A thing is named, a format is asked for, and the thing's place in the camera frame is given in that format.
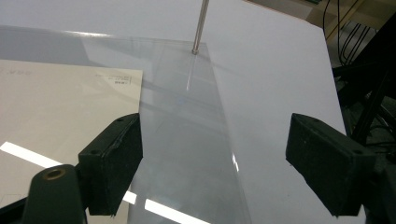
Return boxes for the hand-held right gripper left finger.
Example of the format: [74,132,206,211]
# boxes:
[78,113,145,217]

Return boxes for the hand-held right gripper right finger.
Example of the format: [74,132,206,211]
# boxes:
[285,113,377,217]

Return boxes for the clear acrylic plate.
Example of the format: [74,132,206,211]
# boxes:
[0,25,253,224]

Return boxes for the beige paper sheet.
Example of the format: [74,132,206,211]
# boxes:
[0,59,144,224]

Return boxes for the black metal stand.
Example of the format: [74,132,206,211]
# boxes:
[332,12,396,162]

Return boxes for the thin metal rod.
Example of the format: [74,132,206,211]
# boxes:
[191,0,210,56]

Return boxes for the black cables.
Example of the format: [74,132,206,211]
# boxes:
[322,0,376,67]

